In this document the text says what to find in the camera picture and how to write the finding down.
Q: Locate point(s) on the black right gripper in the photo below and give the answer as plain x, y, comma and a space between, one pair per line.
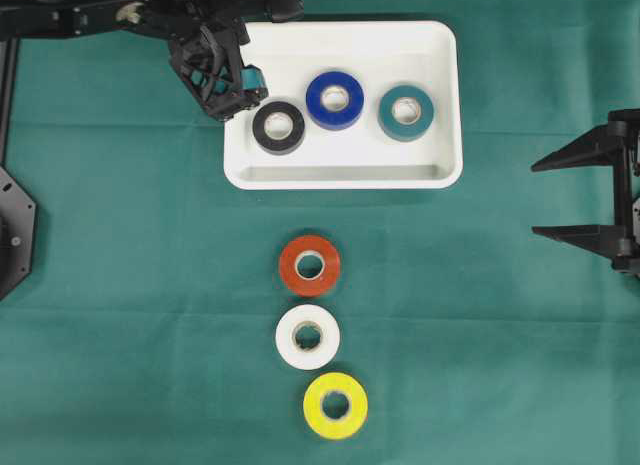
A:
617, 146

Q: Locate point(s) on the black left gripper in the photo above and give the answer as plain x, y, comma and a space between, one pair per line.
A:
204, 39

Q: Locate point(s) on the black tape roll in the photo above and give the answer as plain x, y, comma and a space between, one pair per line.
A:
278, 127

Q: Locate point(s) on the blue tape roll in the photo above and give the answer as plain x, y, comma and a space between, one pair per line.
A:
334, 100

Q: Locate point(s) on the teal tape roll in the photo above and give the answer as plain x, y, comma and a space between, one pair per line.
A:
405, 113

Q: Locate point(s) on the white plastic case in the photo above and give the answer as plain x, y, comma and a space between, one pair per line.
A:
379, 55

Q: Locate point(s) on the red tape roll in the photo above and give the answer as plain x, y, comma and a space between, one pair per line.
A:
309, 265

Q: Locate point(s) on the white tape roll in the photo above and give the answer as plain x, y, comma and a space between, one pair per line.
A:
307, 337

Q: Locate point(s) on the yellow tape roll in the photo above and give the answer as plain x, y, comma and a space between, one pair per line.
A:
335, 406

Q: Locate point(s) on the green table cloth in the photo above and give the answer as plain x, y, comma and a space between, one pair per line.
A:
145, 331

